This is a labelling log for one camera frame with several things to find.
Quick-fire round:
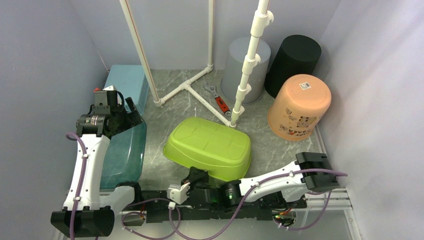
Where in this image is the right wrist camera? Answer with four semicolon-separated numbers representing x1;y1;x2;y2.
166;182;190;205

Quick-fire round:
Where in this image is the white PVC pipe frame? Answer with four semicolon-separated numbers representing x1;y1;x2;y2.
119;0;275;129

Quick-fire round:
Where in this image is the orange plastic bucket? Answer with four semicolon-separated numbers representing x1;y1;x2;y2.
267;74;332;141

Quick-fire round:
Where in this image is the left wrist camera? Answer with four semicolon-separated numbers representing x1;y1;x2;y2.
93;85;117;94

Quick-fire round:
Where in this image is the clear teal plastic tub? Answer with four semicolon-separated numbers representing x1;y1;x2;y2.
100;122;147;190

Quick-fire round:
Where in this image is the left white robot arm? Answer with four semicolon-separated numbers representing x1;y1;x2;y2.
50;85;144;240

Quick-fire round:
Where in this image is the black plastic bucket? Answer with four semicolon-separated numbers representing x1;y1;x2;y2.
264;34;322;98

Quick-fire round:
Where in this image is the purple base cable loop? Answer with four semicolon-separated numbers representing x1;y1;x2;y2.
120;197;182;240

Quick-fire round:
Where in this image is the blue plastic basket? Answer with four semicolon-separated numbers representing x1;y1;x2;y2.
104;64;150;116

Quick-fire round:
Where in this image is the green plastic tray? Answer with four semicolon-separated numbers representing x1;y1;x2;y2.
163;117;252;182

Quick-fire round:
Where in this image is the grey plastic bucket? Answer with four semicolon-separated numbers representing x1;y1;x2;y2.
219;37;272;106

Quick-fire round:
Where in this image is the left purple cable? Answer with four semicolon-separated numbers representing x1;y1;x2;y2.
65;132;88;240

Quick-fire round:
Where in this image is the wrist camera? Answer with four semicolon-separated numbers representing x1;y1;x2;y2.
93;85;117;94
166;182;190;205

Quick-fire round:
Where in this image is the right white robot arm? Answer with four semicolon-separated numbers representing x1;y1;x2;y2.
181;152;346;211

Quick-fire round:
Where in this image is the red handled adjustable wrench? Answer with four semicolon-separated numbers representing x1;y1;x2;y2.
204;83;231;117

